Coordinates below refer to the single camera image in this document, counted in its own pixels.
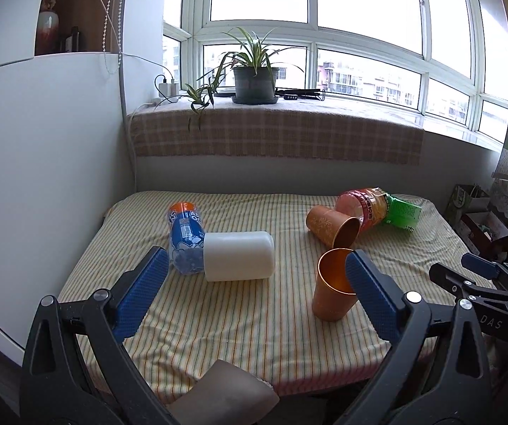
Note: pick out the black device on sill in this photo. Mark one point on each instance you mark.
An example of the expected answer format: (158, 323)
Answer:
(300, 94)

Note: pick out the green packet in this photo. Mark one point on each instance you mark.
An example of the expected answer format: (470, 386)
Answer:
(402, 213)

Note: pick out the plain orange cup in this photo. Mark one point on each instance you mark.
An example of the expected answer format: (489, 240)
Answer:
(329, 296)

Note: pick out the green cardboard box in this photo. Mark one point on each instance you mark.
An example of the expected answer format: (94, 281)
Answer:
(460, 199)

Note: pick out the open cardboard box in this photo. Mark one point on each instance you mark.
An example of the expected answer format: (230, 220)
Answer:
(486, 228)

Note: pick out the patterned orange cup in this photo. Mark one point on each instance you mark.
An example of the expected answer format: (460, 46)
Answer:
(327, 223)

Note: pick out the white plastic cup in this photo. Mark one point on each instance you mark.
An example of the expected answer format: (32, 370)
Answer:
(238, 259)

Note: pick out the plaid sill cloth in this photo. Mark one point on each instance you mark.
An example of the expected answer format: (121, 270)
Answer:
(280, 133)

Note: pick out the brown cushion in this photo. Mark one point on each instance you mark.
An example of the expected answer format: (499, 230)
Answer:
(223, 392)

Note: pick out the red and white vase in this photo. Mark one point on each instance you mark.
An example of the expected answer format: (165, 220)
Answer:
(48, 26)

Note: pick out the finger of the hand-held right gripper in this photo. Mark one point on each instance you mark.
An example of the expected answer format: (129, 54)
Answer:
(480, 264)
(451, 280)

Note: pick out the white charger plug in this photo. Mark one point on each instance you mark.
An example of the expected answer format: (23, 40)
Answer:
(164, 90)
(173, 87)

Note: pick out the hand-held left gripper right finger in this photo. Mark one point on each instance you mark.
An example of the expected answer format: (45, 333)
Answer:
(373, 299)

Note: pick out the white cabinet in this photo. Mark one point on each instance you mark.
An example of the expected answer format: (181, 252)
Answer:
(46, 164)

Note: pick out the grey plant saucer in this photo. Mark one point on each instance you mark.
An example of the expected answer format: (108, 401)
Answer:
(254, 100)

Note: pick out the potted spider plant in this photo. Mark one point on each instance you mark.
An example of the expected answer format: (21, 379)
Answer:
(254, 82)

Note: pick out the white power strip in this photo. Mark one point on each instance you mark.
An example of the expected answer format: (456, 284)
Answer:
(165, 100)

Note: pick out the white window frame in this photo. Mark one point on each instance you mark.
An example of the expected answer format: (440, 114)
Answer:
(311, 37)

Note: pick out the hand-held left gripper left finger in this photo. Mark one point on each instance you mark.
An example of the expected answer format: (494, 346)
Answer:
(141, 294)

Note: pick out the blue bottle with orange cap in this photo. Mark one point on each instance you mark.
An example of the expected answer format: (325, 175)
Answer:
(185, 239)

